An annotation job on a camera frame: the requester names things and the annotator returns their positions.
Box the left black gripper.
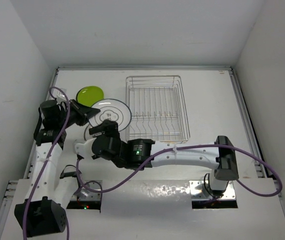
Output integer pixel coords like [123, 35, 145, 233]
[57, 99, 99, 129]

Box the white plate dark pattern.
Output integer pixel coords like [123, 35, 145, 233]
[88, 98, 132, 132]

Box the green plate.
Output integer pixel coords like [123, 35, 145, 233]
[76, 86, 104, 107]

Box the white plate orange flower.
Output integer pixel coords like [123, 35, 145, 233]
[83, 124, 93, 141]

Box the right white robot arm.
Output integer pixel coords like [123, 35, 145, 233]
[85, 120, 239, 197]

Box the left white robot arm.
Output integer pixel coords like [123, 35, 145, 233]
[14, 99, 100, 239]

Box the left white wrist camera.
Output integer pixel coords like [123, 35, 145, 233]
[52, 88, 67, 100]

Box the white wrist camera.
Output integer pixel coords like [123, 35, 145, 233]
[52, 88, 67, 100]
[73, 138, 96, 160]

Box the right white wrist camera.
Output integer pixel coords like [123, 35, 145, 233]
[73, 138, 96, 160]

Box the metal wire dish rack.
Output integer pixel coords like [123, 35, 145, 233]
[125, 75, 191, 144]

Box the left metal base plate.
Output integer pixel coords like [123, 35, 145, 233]
[72, 180, 103, 202]

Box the metal base plate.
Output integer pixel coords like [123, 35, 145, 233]
[189, 180, 236, 201]
[72, 180, 103, 202]

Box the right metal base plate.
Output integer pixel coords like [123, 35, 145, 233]
[189, 180, 236, 201]

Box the aluminium table frame rail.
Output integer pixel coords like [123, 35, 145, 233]
[0, 65, 282, 240]

